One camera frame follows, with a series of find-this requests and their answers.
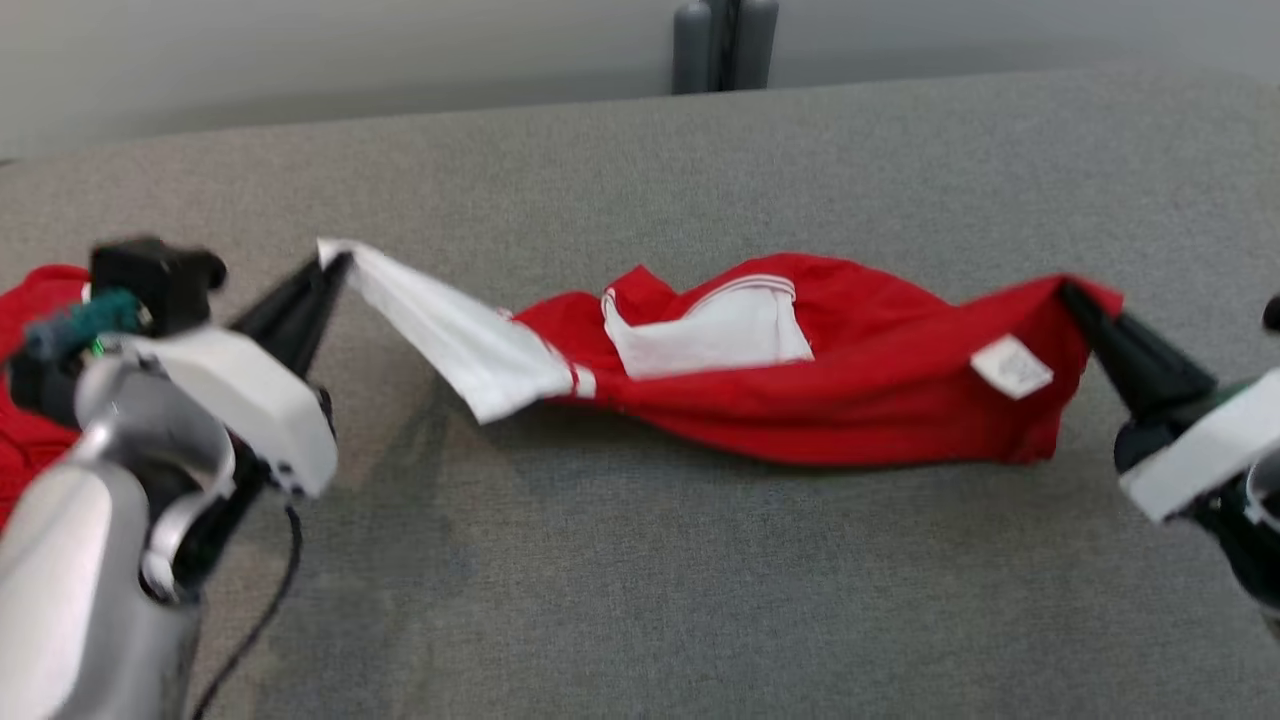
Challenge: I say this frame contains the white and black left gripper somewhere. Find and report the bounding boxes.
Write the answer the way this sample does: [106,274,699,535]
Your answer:
[118,253,354,501]

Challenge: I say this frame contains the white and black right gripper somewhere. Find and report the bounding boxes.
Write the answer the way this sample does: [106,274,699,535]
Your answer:
[1058,282,1280,612]

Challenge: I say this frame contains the red jersey with white sleeves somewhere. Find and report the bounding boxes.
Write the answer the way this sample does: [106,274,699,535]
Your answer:
[316,237,1124,472]

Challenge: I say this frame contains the red shorts with white panels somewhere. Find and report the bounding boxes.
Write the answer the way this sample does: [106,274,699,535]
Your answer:
[0,263,97,528]

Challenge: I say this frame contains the teal left camera plug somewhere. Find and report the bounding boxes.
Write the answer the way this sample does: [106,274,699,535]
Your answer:
[24,289,143,363]

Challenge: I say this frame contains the grey metal partition post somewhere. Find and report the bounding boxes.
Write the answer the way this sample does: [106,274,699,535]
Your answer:
[671,0,781,97]

